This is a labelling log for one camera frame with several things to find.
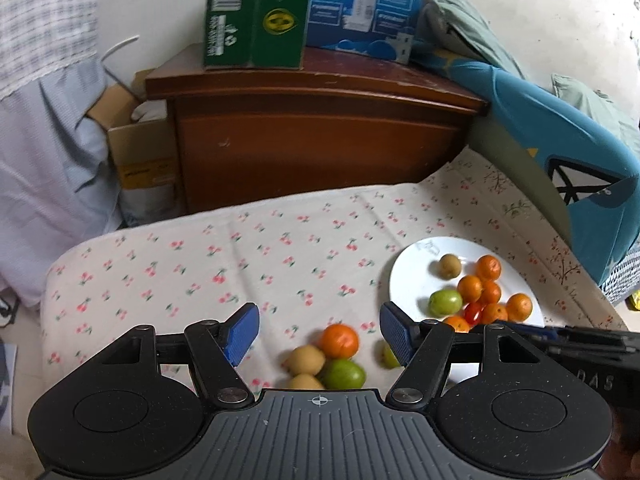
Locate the branch print bedsheet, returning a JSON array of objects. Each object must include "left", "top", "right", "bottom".
[{"left": 420, "top": 145, "right": 632, "bottom": 332}]

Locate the striped blanket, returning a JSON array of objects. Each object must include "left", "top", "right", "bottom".
[{"left": 597, "top": 240, "right": 640, "bottom": 307}]

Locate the green carton box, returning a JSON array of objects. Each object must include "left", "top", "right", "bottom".
[{"left": 202, "top": 0, "right": 317, "bottom": 71}]

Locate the white plate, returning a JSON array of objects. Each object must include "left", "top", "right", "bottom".
[{"left": 389, "top": 236, "right": 546, "bottom": 333}]

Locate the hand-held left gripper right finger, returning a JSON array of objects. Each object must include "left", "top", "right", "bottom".
[{"left": 380, "top": 302, "right": 551, "bottom": 407}]

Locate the wooden bedside cabinet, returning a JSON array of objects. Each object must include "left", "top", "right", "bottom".
[{"left": 145, "top": 42, "right": 490, "bottom": 216}]

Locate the cherry print bedsheet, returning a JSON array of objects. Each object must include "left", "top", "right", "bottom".
[{"left": 37, "top": 182, "right": 551, "bottom": 413}]

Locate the light blue cloth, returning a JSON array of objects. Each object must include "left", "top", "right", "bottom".
[{"left": 0, "top": 52, "right": 127, "bottom": 307}]

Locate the white wire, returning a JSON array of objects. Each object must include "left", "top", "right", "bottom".
[{"left": 99, "top": 35, "right": 142, "bottom": 87}]

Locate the small orange mandarin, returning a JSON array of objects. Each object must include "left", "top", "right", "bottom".
[{"left": 474, "top": 255, "right": 502, "bottom": 281}]

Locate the checked white curtain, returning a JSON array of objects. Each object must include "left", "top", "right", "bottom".
[{"left": 0, "top": 0, "right": 99, "bottom": 103}]

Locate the blue quilt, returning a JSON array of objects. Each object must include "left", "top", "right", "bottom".
[{"left": 410, "top": 40, "right": 640, "bottom": 291}]

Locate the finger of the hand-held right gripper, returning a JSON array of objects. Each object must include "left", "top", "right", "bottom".
[{"left": 506, "top": 322, "right": 566, "bottom": 345}]

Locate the blue carton box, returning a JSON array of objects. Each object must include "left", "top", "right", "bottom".
[{"left": 301, "top": 0, "right": 431, "bottom": 66}]

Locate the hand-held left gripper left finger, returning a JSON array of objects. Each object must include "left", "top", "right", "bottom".
[{"left": 92, "top": 302, "right": 261, "bottom": 408}]

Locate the person's right hand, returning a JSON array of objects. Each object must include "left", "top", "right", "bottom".
[{"left": 597, "top": 402, "right": 640, "bottom": 480}]

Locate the open cardboard box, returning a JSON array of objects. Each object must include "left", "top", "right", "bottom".
[{"left": 87, "top": 67, "right": 181, "bottom": 228}]

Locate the grey green pillow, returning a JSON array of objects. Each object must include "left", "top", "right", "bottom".
[{"left": 415, "top": 0, "right": 527, "bottom": 80}]

